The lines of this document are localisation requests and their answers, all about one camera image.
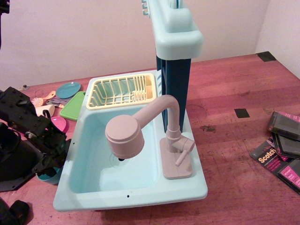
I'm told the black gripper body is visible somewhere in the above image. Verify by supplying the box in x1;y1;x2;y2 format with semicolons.
30;121;70;164

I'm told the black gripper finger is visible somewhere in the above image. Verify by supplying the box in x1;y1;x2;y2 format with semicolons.
45;159;65;177
32;155;52;176

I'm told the teal plastic cup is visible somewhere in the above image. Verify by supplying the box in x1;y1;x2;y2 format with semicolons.
36;167;63;185

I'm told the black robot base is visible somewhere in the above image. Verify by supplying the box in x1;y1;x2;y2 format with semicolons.
0;122;43;192

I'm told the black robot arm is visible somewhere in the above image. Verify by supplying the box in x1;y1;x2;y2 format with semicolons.
0;87;71;177

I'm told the light blue toy sink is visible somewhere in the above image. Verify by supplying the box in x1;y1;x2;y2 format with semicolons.
53;97;208;211

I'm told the pink plastic plate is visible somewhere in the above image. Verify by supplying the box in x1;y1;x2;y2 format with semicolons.
51;116;68;132

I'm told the cream toy soap bottle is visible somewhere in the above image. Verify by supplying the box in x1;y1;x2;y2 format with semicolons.
36;105;55;117

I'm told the green cutting board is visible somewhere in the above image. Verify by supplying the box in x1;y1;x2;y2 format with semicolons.
60;91;86;121

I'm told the grey toy spatula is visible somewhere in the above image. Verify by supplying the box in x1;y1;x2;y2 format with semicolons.
46;97;69;108

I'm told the teal plastic plate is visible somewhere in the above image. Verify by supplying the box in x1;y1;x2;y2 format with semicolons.
56;82;81;99

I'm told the small metal table bolt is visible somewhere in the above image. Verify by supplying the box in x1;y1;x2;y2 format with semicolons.
19;85;30;91

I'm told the beige toy faucet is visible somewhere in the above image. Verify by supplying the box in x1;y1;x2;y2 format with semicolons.
105;95;195;180

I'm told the cream dish drying rack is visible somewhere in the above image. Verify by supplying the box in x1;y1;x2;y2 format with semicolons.
86;73;157;110

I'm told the dark blue shelf support panel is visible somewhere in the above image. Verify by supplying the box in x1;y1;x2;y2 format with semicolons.
156;57;191;131

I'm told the light blue upper shelf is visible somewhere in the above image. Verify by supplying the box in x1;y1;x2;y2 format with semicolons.
142;0;203;60

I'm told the black tape square centre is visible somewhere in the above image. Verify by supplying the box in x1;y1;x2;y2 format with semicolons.
234;108;250;119

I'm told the black Scotch package front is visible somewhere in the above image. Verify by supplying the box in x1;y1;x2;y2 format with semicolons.
250;137;293;177

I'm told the black tape corner patch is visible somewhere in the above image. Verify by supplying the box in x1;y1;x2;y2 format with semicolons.
256;51;277;62

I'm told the black package middle right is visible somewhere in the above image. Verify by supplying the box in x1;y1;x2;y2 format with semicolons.
271;133;300;159

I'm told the black package top right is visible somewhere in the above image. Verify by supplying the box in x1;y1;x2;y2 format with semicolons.
267;112;300;141

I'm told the black pink package lower right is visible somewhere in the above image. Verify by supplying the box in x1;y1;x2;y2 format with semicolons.
278;159;300;194

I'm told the orange handled dish brush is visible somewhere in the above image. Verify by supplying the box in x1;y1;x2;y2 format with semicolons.
31;91;56;108

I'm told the black strap bottom left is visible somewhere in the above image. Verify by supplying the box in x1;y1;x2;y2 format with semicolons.
0;196;31;225

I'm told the black camera mount top left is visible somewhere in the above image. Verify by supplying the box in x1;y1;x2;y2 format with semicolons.
0;0;10;50

